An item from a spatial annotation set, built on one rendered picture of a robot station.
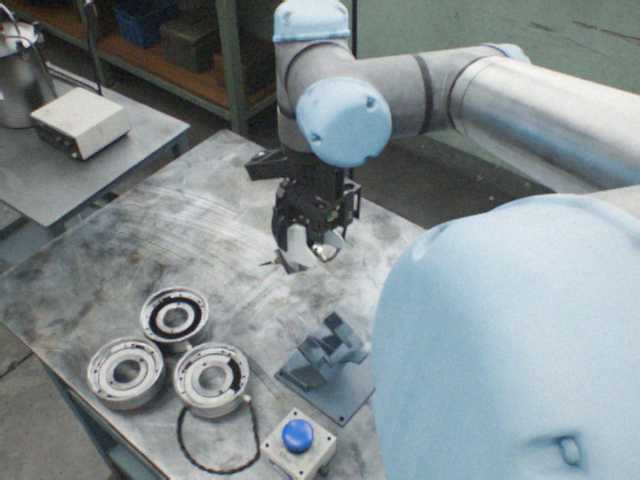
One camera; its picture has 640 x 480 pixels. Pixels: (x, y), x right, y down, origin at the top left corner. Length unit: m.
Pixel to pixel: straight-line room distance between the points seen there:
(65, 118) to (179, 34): 1.19
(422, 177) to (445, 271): 2.29
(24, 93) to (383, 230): 0.99
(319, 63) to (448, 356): 0.41
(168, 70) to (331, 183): 2.11
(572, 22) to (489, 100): 1.61
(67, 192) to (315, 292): 0.70
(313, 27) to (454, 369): 0.46
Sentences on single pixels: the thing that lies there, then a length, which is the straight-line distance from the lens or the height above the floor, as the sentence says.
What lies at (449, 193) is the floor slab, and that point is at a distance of 2.40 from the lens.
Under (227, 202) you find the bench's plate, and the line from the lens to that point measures 1.13.
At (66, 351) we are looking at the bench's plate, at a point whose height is 0.80.
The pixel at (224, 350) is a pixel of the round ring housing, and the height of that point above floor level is 0.83.
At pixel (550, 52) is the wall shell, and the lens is 2.12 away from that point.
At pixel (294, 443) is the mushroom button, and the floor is 0.87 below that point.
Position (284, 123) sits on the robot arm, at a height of 1.19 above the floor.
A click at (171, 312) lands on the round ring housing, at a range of 0.94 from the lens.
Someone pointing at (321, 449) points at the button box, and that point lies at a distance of 0.77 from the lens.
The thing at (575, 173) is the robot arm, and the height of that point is 1.33.
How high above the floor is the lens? 1.55
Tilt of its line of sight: 46 degrees down
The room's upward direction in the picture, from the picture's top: straight up
